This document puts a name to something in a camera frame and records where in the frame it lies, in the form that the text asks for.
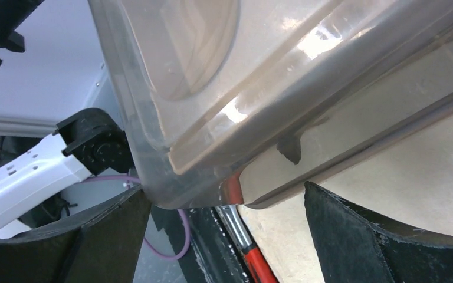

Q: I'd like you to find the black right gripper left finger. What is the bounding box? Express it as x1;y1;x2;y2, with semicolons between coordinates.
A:
0;188;151;282

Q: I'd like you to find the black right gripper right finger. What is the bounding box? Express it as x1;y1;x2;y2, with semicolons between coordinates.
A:
304;182;453;282

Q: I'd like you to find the beige translucent plastic toolbox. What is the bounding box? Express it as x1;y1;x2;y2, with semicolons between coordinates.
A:
89;1;453;209

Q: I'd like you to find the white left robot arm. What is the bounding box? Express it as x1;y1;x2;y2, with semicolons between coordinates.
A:
0;1;138;229

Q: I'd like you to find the red handled adjustable wrench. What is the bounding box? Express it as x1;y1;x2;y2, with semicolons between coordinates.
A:
215;205;278;283

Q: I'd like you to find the aluminium frame rail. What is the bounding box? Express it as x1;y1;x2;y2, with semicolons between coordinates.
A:
0;117;56;138

